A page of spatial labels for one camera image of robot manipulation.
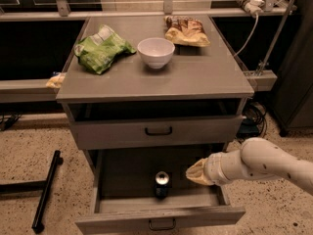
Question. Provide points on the brown yellow chip bag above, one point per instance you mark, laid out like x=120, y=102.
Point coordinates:
x=187, y=31

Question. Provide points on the green chip bag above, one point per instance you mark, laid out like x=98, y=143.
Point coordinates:
x=98, y=51

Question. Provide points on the small yellow snack bag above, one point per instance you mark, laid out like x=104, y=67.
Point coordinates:
x=56, y=81

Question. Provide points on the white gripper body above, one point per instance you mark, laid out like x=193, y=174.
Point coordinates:
x=213, y=168

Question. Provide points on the white power strip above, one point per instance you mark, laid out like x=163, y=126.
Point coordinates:
x=249, y=7

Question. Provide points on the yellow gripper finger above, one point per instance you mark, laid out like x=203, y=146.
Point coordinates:
x=195, y=173

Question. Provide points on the grey drawer cabinet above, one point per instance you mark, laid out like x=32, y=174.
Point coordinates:
x=197, y=82

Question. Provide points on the blue pepsi can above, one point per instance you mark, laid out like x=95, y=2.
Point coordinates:
x=161, y=184

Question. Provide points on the grey top drawer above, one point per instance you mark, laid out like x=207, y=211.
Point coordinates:
x=135, y=133

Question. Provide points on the grey open middle drawer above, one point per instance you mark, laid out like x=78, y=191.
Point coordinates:
x=124, y=199

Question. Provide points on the white bowl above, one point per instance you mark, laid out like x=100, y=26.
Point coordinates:
x=155, y=52

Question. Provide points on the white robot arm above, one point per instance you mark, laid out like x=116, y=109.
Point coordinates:
x=257, y=159

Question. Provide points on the dark grey side cabinet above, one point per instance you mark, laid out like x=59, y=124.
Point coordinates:
x=292, y=96

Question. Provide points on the black metal floor stand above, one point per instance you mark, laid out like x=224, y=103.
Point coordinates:
x=44, y=186

